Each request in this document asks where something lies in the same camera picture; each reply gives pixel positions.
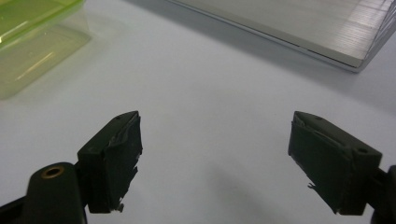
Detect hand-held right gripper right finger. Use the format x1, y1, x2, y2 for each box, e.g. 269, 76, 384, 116
288, 110, 383, 216

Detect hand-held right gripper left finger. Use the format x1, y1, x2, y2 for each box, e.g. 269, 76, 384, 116
77, 110, 144, 215

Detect silver metal tray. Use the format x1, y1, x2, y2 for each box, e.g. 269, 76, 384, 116
166, 0, 396, 74

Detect green translucent plastic container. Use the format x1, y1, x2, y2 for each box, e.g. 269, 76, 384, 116
0, 0, 92, 101

